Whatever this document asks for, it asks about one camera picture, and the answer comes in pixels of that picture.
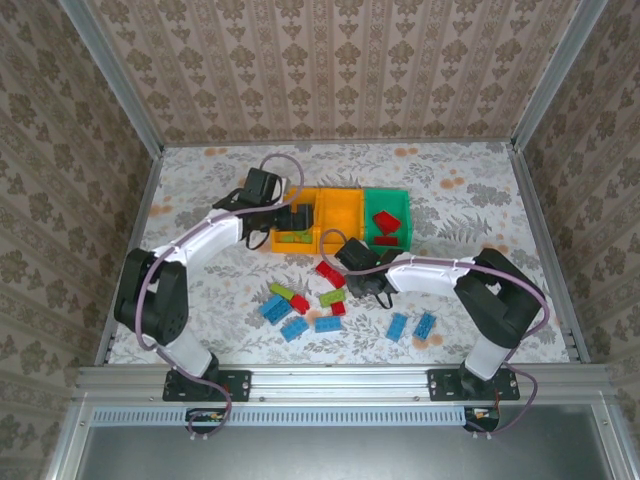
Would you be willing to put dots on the green lego brick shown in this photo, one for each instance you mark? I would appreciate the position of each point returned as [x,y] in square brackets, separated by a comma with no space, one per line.
[302,234]
[331,298]
[281,291]
[289,239]

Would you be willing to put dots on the red lego brick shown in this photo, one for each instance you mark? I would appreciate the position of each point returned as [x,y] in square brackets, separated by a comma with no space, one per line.
[385,241]
[330,274]
[387,221]
[338,308]
[300,302]

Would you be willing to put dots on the blue lego brick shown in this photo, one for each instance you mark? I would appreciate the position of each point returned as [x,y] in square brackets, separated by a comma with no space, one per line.
[275,308]
[294,328]
[328,324]
[398,326]
[425,326]

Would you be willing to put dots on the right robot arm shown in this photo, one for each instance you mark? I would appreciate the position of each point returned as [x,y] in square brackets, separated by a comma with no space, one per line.
[425,276]

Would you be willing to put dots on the orange plastic bin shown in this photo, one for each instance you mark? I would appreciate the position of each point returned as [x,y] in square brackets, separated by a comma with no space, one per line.
[340,215]
[295,247]

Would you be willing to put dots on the green plastic bin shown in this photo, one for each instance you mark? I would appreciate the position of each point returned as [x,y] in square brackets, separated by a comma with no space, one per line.
[387,202]

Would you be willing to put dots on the aluminium front beam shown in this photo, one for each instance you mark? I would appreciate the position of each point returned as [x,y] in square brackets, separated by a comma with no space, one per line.
[340,382]

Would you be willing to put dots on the black connector board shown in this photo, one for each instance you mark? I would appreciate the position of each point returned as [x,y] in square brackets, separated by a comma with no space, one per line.
[205,416]
[481,415]

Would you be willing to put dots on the grey metal panel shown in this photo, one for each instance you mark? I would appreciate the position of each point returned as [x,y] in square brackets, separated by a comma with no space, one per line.
[325,455]

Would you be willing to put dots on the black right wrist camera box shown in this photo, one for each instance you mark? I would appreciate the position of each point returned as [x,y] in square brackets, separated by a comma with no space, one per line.
[356,255]

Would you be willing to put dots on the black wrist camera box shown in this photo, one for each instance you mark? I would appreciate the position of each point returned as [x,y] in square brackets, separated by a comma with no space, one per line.
[260,185]
[356,255]

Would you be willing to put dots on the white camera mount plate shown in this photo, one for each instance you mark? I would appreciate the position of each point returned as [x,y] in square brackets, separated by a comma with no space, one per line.
[287,186]

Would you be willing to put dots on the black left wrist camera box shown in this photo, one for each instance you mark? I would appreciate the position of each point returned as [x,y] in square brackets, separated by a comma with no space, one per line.
[260,185]

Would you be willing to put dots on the aluminium back rail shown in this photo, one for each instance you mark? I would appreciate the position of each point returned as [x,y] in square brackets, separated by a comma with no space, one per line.
[250,143]

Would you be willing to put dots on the aluminium side rail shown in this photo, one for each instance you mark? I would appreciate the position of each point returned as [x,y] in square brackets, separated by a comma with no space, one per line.
[131,255]
[535,210]

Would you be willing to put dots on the aluminium frame post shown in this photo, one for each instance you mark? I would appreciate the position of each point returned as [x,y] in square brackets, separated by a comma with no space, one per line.
[115,75]
[555,75]

